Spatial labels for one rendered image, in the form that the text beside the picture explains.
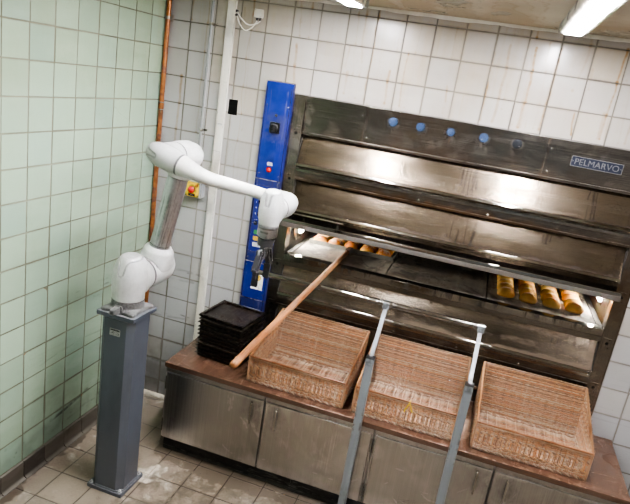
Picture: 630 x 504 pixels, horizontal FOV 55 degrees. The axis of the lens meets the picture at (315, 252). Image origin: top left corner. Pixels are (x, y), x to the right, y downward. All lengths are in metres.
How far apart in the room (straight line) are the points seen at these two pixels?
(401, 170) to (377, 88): 0.45
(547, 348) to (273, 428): 1.54
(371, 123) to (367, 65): 0.30
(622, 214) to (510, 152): 0.63
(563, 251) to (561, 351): 0.55
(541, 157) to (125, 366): 2.32
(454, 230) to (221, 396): 1.56
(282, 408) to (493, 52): 2.12
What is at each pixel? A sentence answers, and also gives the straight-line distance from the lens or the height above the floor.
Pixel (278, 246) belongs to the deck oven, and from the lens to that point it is 3.58.
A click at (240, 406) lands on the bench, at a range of 3.39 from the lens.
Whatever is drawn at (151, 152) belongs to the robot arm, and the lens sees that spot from 2.81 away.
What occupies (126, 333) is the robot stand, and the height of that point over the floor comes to 0.92.
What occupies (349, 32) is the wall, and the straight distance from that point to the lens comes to 3.38.
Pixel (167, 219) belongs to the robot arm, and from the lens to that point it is 3.01.
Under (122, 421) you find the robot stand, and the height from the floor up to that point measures 0.43.
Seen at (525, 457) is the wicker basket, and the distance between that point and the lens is 3.24.
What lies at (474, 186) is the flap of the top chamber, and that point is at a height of 1.79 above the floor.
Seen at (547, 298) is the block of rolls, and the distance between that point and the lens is 3.62.
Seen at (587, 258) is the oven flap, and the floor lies 1.53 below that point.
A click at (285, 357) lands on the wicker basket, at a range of 3.65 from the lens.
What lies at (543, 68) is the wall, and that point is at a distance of 3.28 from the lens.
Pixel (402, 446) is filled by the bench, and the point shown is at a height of 0.50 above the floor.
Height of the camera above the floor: 2.22
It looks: 16 degrees down
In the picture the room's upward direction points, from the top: 9 degrees clockwise
